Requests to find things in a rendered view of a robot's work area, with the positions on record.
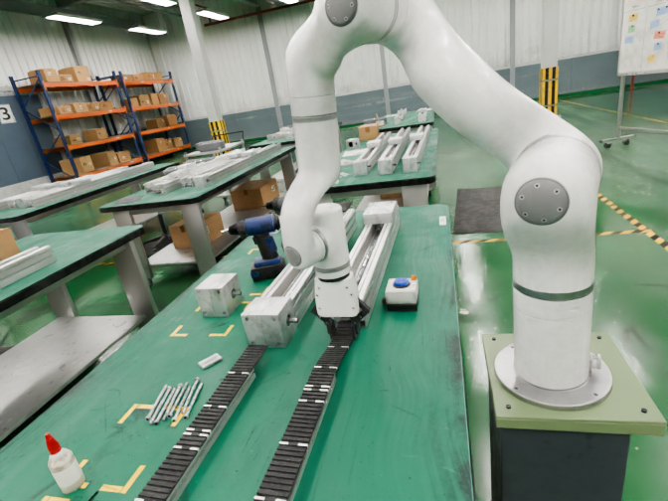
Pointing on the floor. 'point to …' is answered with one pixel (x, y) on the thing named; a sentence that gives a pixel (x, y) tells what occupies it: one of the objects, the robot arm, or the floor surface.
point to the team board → (641, 50)
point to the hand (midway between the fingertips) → (343, 329)
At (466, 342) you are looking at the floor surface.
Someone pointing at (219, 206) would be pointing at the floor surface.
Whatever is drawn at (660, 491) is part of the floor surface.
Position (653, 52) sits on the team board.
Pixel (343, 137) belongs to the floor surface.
